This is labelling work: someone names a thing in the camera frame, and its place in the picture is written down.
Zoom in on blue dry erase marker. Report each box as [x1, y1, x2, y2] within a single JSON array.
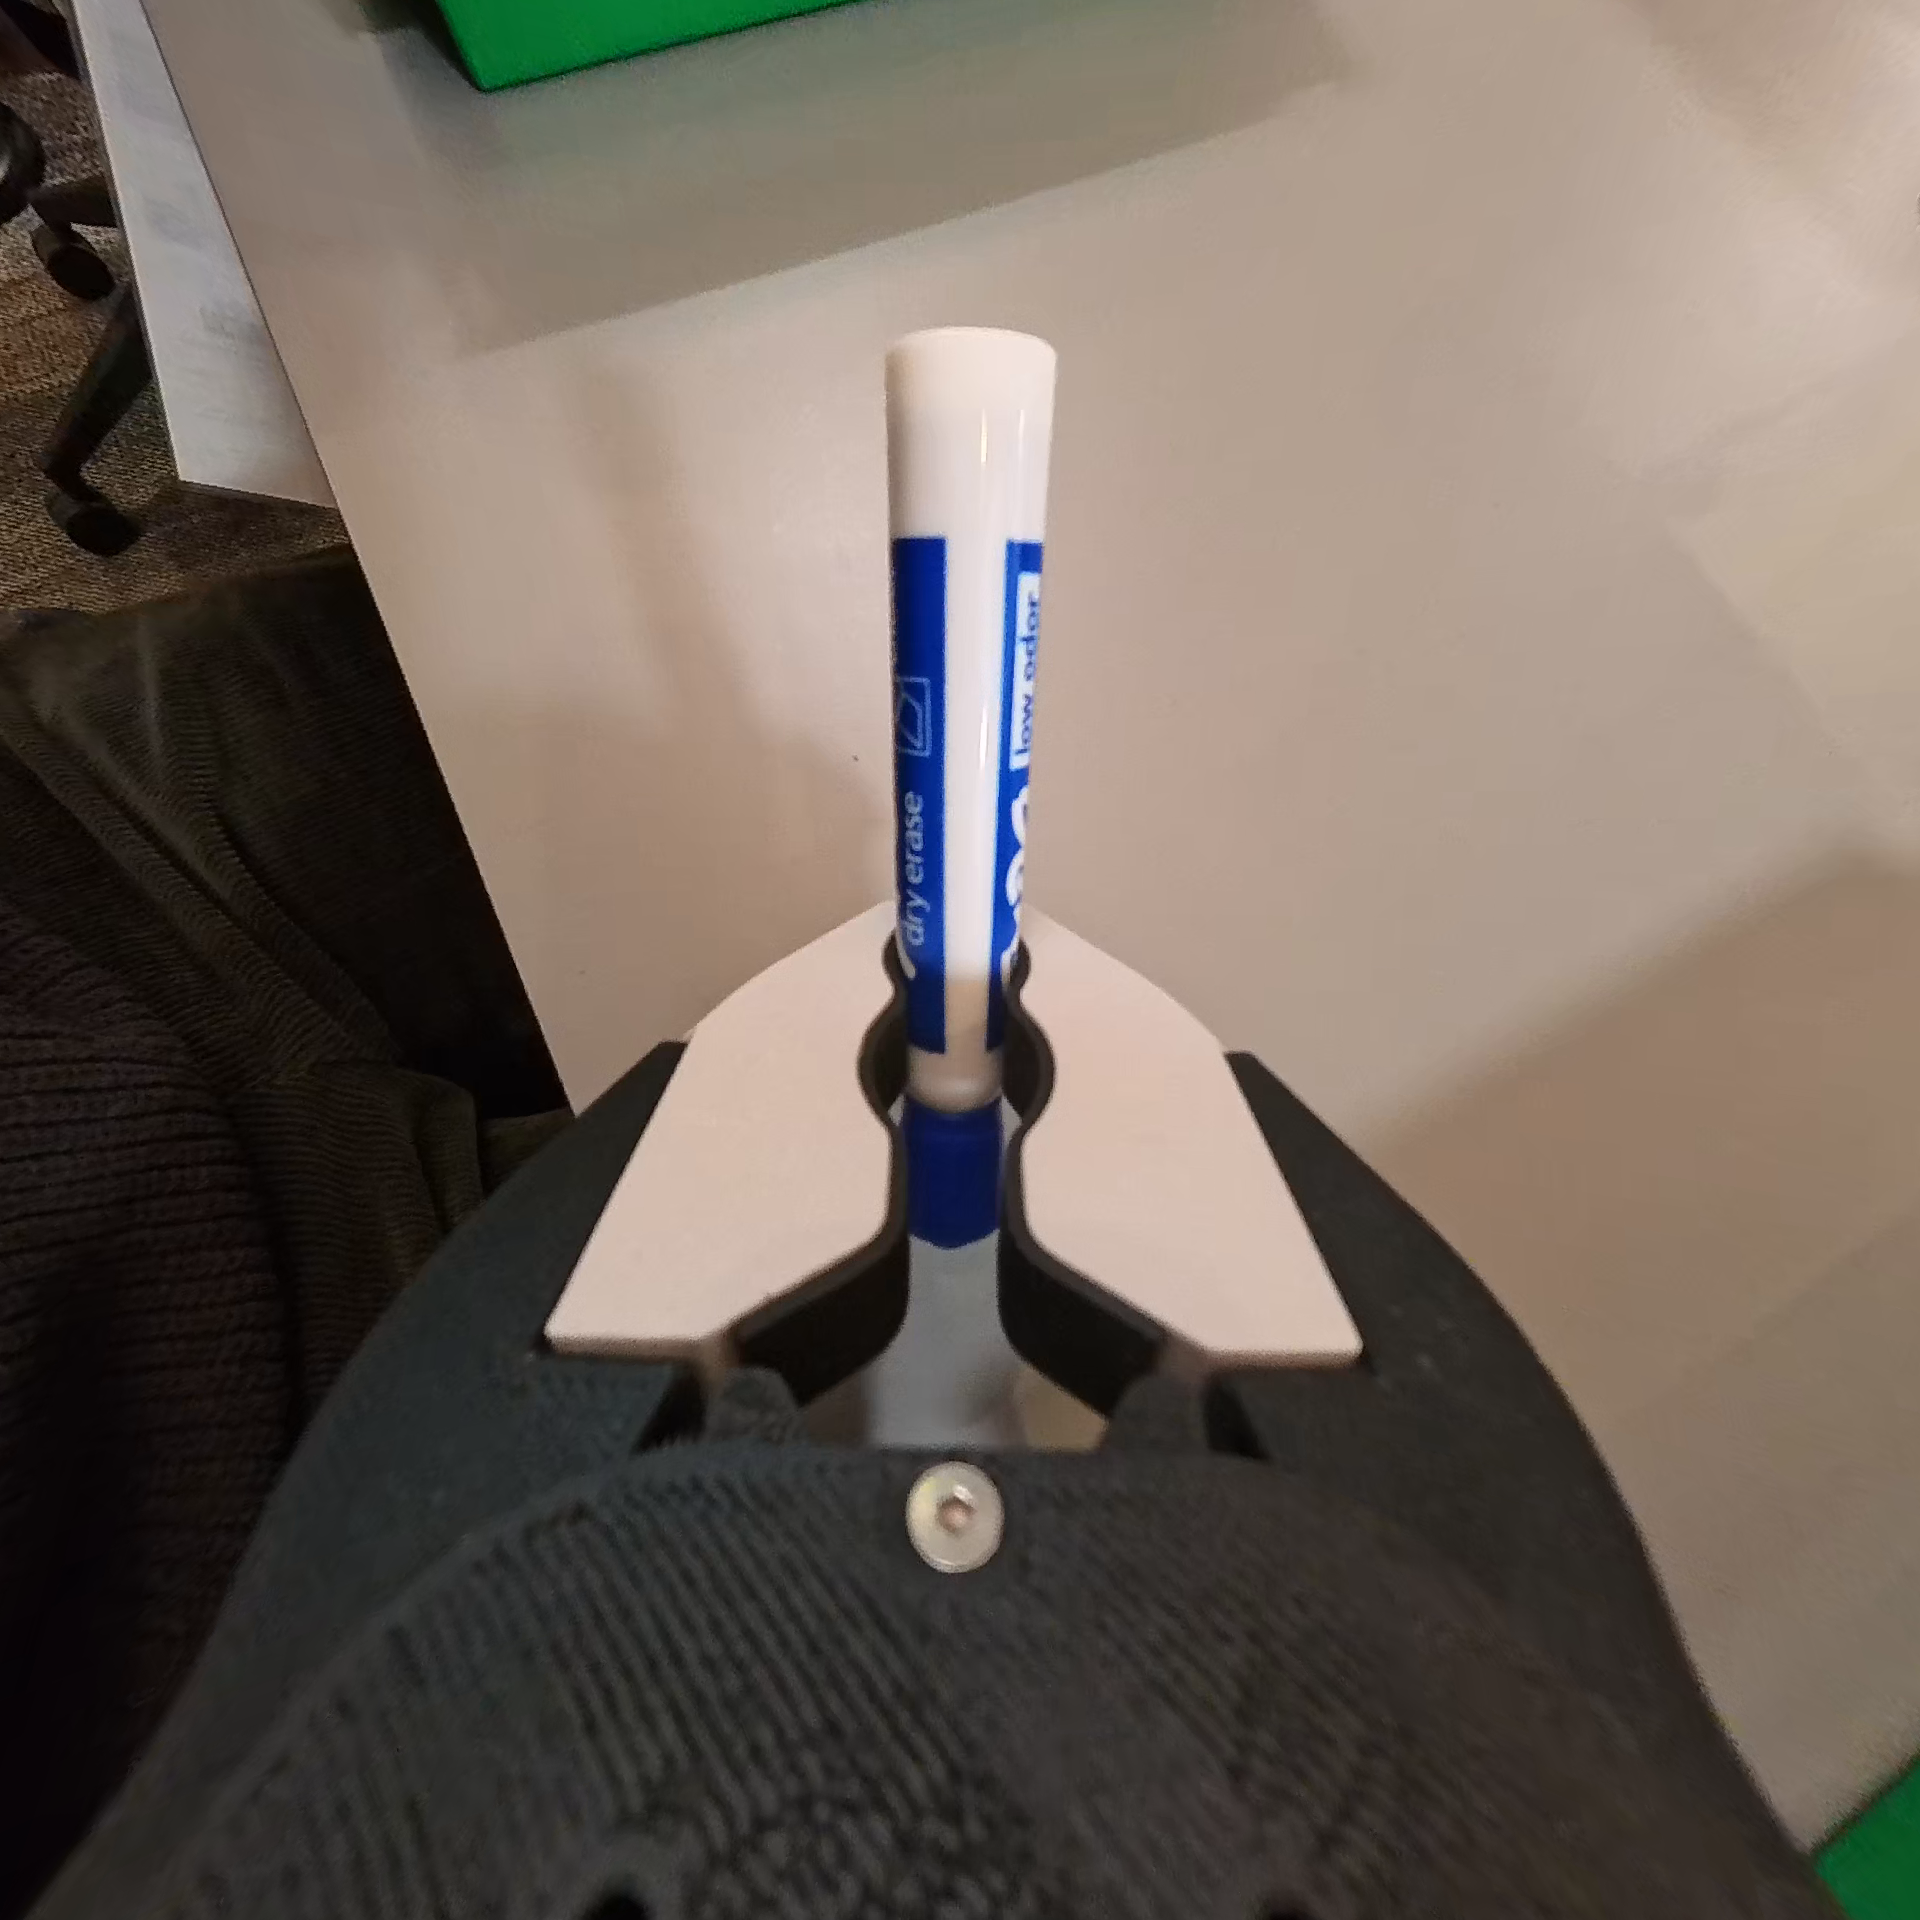
[[883, 328, 1060, 1251]]

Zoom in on green plastic bin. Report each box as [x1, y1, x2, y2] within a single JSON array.
[[1809, 1785, 1920, 1920], [432, 0, 845, 96]]

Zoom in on black chair base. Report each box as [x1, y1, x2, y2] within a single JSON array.
[[0, 105, 154, 560]]

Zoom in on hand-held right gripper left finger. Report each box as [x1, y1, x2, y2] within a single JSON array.
[[544, 902, 921, 1404]]

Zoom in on person's black sweater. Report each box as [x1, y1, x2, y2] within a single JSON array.
[[0, 902, 505, 1920]]

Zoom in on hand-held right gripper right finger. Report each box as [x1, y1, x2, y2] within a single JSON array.
[[990, 919, 1368, 1404]]

